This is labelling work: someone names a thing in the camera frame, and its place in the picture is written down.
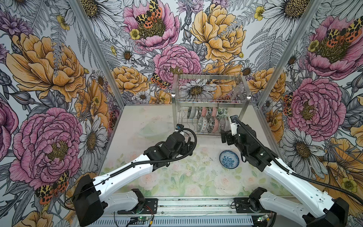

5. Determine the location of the white blue dotted bowl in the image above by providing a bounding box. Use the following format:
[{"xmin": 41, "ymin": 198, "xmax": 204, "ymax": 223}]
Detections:
[{"xmin": 219, "ymin": 150, "xmax": 240, "ymax": 169}]

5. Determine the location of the teal geometric pattern bowl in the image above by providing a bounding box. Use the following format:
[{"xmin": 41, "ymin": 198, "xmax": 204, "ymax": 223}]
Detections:
[{"xmin": 197, "ymin": 116, "xmax": 209, "ymax": 132}]

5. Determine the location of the green leaf pattern bowl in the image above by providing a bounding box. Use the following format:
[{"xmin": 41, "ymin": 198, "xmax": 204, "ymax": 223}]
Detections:
[{"xmin": 216, "ymin": 107, "xmax": 228, "ymax": 120}]

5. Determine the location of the black white floral bowl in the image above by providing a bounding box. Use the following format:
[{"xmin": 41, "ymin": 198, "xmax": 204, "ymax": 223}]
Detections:
[{"xmin": 206, "ymin": 107, "xmax": 218, "ymax": 120}]

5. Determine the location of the purple striped bowl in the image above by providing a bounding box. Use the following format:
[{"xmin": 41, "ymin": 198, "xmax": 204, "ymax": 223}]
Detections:
[{"xmin": 219, "ymin": 117, "xmax": 230, "ymax": 131}]

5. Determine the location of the dark blue floral bowl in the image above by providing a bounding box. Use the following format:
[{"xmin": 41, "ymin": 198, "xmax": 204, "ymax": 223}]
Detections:
[{"xmin": 187, "ymin": 107, "xmax": 197, "ymax": 119}]

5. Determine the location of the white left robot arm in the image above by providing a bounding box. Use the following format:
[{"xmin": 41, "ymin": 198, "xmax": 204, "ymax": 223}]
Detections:
[{"xmin": 70, "ymin": 128, "xmax": 198, "ymax": 227}]

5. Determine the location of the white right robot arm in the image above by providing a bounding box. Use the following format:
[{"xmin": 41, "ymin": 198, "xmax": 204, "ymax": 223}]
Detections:
[{"xmin": 221, "ymin": 124, "xmax": 349, "ymax": 227}]

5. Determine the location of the steel two-tier dish rack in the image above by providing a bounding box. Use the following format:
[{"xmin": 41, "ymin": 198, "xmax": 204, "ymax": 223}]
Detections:
[{"xmin": 172, "ymin": 74, "xmax": 251, "ymax": 135}]

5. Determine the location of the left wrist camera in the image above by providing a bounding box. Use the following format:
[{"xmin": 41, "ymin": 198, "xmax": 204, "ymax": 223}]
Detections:
[{"xmin": 175, "ymin": 124, "xmax": 184, "ymax": 132}]

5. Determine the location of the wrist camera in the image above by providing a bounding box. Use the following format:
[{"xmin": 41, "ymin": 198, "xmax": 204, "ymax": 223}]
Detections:
[
  {"xmin": 229, "ymin": 115, "xmax": 240, "ymax": 125},
  {"xmin": 175, "ymin": 124, "xmax": 184, "ymax": 132}
]

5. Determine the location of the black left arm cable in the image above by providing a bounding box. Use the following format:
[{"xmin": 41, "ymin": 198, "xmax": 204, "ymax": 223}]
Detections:
[{"xmin": 63, "ymin": 128, "xmax": 198, "ymax": 211}]

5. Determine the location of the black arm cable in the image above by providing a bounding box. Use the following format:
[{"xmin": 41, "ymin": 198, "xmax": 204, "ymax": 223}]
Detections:
[
  {"xmin": 231, "ymin": 115, "xmax": 363, "ymax": 205},
  {"xmin": 63, "ymin": 128, "xmax": 198, "ymax": 211}
]

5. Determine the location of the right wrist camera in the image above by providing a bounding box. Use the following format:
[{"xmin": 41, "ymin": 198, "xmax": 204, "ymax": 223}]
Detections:
[{"xmin": 229, "ymin": 115, "xmax": 240, "ymax": 125}]

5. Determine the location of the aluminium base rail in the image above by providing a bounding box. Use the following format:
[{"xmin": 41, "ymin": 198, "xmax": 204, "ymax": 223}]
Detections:
[{"xmin": 113, "ymin": 195, "xmax": 273, "ymax": 217}]

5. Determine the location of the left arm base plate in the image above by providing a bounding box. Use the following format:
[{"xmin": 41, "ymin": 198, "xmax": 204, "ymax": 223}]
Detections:
[{"xmin": 117, "ymin": 198, "xmax": 158, "ymax": 215}]

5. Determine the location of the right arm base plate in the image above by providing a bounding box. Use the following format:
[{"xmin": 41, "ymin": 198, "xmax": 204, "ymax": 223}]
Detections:
[{"xmin": 230, "ymin": 197, "xmax": 271, "ymax": 213}]

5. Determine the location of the white vented cable duct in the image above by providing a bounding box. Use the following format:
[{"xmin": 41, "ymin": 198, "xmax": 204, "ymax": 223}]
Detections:
[{"xmin": 90, "ymin": 216, "xmax": 254, "ymax": 227}]

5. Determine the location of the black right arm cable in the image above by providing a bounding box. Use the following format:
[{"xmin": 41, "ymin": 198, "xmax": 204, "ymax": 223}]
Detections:
[{"xmin": 231, "ymin": 115, "xmax": 363, "ymax": 205}]

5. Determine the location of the aluminium right corner post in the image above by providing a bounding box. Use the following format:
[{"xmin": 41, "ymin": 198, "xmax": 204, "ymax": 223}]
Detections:
[{"xmin": 257, "ymin": 0, "xmax": 324, "ymax": 108}]

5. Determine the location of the aluminium corner post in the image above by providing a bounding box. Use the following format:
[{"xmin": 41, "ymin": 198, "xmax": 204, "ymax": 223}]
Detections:
[
  {"xmin": 257, "ymin": 0, "xmax": 324, "ymax": 108},
  {"xmin": 67, "ymin": 0, "xmax": 126, "ymax": 109}
]

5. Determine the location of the aluminium left corner post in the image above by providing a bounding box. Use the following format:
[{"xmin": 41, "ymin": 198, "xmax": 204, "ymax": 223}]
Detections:
[{"xmin": 67, "ymin": 0, "xmax": 126, "ymax": 109}]

